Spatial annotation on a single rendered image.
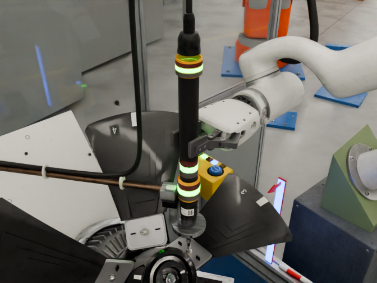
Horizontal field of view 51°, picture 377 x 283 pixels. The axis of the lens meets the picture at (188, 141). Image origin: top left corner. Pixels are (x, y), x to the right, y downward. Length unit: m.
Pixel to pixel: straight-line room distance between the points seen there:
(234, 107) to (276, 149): 2.61
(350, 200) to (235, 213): 0.51
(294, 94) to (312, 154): 2.52
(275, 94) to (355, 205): 0.64
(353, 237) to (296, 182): 1.71
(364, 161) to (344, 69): 0.63
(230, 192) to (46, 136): 0.48
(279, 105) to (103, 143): 0.38
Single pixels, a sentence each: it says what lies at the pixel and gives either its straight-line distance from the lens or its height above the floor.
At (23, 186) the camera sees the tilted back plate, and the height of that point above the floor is 1.27.
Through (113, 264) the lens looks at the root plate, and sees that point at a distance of 0.78.
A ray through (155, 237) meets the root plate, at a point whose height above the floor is 1.25.
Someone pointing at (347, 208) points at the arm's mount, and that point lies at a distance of 1.38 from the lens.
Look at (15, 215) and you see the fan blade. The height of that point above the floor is 1.40.
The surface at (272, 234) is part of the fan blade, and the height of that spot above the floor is 1.16.
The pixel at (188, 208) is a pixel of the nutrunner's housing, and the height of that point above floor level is 1.32.
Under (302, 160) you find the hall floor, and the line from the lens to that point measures 3.27.
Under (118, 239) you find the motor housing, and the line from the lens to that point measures 0.91.
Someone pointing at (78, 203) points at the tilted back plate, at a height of 1.19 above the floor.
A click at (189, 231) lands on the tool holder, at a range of 0.80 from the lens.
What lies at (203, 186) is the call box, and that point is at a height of 1.04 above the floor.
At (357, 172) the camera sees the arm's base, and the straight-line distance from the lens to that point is 1.35.
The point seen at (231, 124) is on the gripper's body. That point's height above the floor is 1.49.
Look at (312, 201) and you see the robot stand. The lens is 1.44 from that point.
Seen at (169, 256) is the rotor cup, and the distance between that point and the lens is 0.79.
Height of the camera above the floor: 1.85
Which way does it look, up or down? 33 degrees down
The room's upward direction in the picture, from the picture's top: straight up
